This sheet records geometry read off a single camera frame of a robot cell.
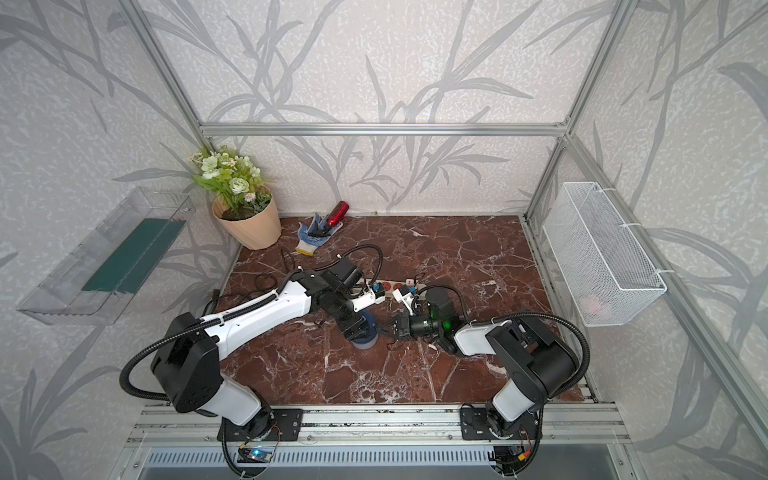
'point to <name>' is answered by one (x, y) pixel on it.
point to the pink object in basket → (594, 306)
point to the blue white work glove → (307, 243)
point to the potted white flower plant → (243, 202)
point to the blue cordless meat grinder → (368, 340)
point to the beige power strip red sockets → (390, 286)
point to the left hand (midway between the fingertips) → (363, 322)
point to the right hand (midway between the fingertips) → (378, 332)
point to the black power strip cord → (217, 294)
